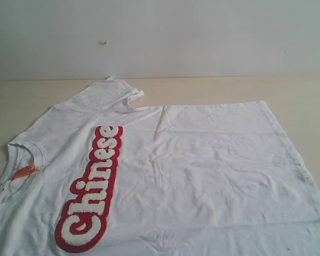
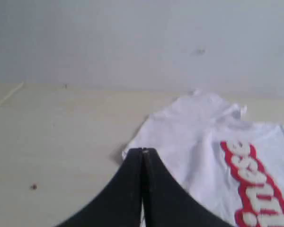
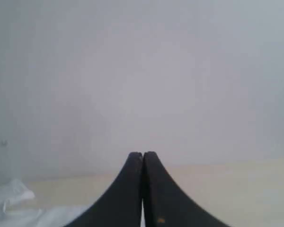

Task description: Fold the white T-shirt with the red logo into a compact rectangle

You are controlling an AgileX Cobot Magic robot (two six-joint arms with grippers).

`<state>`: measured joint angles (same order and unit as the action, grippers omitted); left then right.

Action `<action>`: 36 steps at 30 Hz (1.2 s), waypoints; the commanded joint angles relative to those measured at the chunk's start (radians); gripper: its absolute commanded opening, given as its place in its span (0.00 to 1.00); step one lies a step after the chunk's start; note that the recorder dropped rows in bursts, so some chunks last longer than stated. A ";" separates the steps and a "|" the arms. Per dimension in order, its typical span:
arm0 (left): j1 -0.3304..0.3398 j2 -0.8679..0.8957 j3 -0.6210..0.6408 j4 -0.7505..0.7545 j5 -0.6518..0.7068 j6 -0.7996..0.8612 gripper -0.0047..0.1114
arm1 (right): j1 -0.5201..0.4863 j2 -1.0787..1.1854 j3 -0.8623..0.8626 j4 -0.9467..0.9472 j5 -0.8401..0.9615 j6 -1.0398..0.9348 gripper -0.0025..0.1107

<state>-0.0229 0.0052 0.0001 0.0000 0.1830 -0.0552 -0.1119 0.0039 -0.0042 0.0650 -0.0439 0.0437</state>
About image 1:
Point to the white t-shirt red lettering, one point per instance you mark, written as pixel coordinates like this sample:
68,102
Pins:
111,179

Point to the orange neck label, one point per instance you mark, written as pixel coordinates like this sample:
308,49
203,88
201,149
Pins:
25,171

